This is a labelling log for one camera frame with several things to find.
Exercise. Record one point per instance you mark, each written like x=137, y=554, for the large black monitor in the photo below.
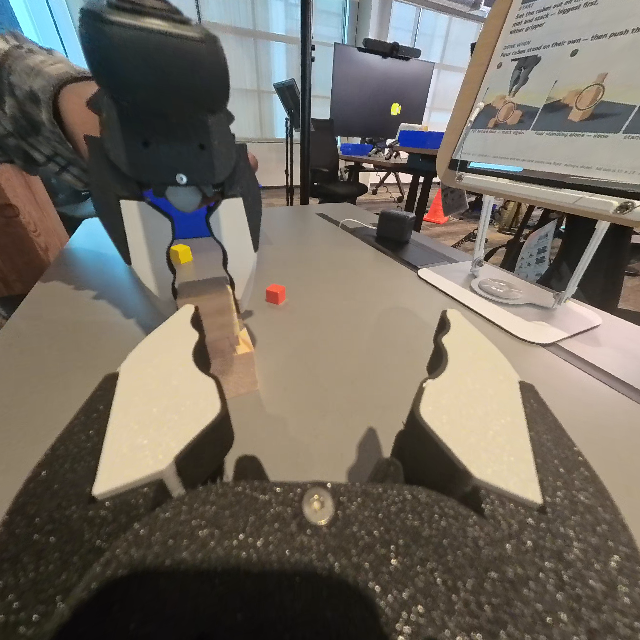
x=375, y=90

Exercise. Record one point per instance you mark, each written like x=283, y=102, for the large natural wooden cube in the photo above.
x=237, y=375

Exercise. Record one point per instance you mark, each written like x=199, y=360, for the dark office desk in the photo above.
x=400, y=162

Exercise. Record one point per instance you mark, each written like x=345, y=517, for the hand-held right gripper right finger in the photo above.
x=480, y=430

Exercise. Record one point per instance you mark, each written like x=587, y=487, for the black webcam bar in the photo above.
x=387, y=47

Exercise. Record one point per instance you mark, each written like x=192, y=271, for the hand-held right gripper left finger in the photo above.
x=160, y=415

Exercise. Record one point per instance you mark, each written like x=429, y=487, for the brown wooden cabinet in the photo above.
x=30, y=235

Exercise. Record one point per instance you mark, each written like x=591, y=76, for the person's left forearm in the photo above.
x=30, y=110

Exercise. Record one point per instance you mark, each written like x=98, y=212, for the small red wooden cube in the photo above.
x=275, y=294

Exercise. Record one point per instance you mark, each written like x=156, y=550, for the printed paper sheet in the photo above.
x=456, y=202
x=536, y=250

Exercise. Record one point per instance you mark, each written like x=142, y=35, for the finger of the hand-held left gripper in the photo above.
x=240, y=240
x=145, y=240

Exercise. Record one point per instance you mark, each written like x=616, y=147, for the large blue plastic bin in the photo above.
x=190, y=225

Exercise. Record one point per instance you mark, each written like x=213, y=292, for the medium natural wooden cube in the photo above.
x=215, y=315

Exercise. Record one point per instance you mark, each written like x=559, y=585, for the black office chair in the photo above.
x=332, y=170

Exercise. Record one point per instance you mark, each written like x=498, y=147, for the dark grey charger block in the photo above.
x=396, y=226

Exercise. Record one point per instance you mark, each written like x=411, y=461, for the person's left hand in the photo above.
x=77, y=110

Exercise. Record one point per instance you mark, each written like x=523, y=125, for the tall black pole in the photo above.
x=306, y=100

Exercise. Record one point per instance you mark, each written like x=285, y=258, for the yellow wooden cube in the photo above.
x=181, y=254

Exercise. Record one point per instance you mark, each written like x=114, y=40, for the orange traffic cone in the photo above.
x=436, y=210

